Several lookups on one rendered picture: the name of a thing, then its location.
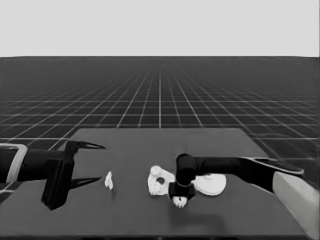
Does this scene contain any white round carrier with pins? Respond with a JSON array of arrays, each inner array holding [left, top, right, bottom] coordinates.
[[147, 165, 177, 197]]

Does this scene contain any large thick white disc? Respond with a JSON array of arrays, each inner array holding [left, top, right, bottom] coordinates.
[[192, 173, 227, 197]]

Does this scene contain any small thin white T-shaped piece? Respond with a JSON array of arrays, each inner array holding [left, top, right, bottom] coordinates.
[[104, 170, 115, 192]]

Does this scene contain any small white toothed gear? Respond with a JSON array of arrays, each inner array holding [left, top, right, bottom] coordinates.
[[172, 196, 188, 210]]

